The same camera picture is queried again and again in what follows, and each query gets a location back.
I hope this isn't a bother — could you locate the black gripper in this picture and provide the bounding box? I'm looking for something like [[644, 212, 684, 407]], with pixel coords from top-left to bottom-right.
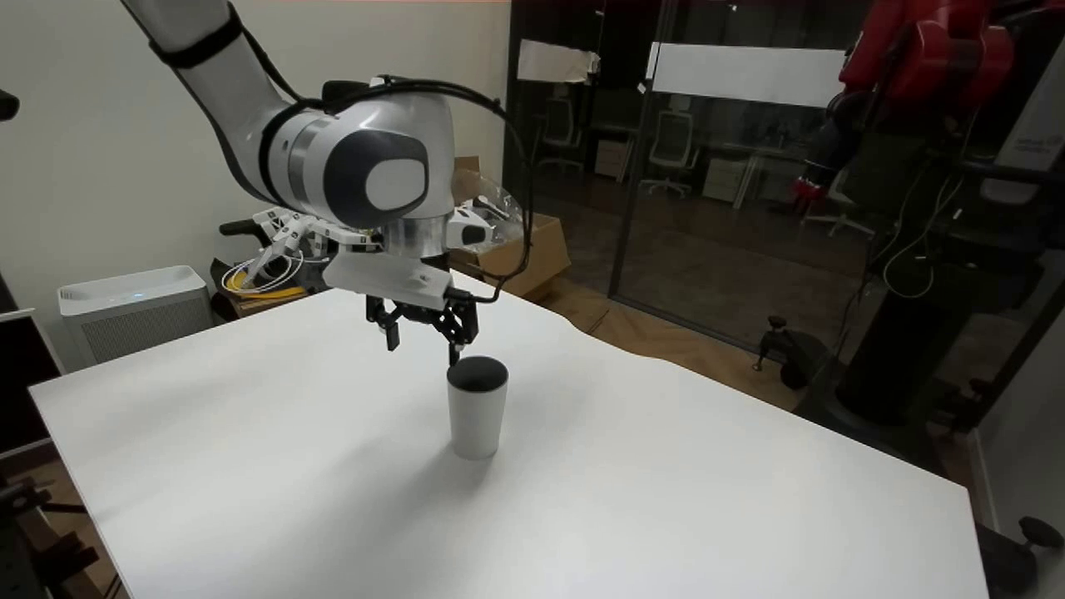
[[362, 285, 481, 370]]

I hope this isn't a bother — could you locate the white mug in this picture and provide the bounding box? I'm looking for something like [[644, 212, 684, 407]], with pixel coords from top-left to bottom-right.
[[443, 351, 511, 463]]

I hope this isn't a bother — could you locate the brown cardboard box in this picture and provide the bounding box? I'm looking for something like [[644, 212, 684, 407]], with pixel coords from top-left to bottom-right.
[[447, 152, 575, 298]]

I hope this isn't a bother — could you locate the yellow object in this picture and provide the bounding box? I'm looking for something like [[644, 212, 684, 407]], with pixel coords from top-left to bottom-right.
[[223, 273, 316, 311]]

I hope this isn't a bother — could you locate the white air purifier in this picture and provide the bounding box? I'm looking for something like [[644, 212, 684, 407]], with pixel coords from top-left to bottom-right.
[[52, 263, 217, 370]]

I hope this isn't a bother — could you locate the white table cover sheet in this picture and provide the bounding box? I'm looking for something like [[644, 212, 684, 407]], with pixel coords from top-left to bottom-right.
[[25, 269, 991, 599]]

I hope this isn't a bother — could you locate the white frosted glass strip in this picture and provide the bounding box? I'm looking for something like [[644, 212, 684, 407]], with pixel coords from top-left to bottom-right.
[[644, 41, 852, 114], [511, 38, 603, 87]]

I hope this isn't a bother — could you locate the white office chair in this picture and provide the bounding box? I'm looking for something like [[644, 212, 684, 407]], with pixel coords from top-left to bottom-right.
[[639, 105, 706, 207]]

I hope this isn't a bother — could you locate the white office cabinet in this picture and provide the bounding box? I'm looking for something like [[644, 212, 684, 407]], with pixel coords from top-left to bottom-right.
[[695, 152, 760, 211]]

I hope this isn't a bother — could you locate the red and black Baxter robot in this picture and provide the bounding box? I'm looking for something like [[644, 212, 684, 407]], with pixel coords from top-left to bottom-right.
[[760, 0, 1065, 446]]

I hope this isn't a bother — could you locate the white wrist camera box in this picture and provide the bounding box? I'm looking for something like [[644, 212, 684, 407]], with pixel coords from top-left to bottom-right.
[[447, 195, 527, 253]]

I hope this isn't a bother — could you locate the white device with cables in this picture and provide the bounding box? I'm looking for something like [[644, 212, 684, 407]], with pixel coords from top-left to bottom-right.
[[217, 207, 371, 298]]

